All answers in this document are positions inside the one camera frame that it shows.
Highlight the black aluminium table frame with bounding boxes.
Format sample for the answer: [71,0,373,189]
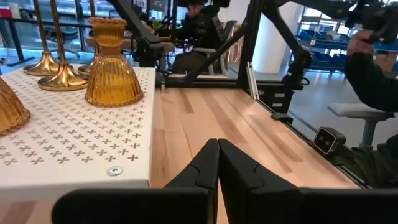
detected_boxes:
[155,0,371,189]

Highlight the black table edge clip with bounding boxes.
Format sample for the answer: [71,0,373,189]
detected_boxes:
[270,112,294,124]

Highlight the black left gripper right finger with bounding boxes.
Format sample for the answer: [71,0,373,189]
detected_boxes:
[218,138,398,224]

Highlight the white perforated metal shelf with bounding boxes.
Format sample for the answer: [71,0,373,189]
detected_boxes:
[0,63,156,205]

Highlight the silver aluminium frame bracket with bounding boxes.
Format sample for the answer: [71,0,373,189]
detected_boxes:
[246,61,261,100]

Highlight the person's hand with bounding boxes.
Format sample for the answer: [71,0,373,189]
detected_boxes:
[346,30,376,57]

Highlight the white building column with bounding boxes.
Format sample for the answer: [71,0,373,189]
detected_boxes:
[251,0,304,75]

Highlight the person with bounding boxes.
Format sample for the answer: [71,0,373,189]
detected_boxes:
[343,29,398,189]
[172,0,231,75]

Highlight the black table-level camera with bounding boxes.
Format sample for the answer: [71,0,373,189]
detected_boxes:
[312,126,347,155]

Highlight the short brass candlestick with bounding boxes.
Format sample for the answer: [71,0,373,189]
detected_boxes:
[37,0,89,92]

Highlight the silver shelf screw washer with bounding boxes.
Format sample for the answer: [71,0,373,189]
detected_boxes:
[107,166,124,177]

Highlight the tall brass candlestick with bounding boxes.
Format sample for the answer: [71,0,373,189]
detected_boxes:
[77,0,98,77]
[23,0,60,77]

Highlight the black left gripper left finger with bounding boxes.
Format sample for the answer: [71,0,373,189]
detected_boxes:
[51,138,220,224]

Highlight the black control box white labels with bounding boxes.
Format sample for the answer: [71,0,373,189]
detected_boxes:
[257,86,295,114]

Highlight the amber ribbed glass candle holder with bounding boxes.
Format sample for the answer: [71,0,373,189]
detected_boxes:
[0,77,31,137]
[84,17,144,108]

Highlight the blue bin cart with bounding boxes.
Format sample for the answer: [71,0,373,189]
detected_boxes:
[295,29,398,74]

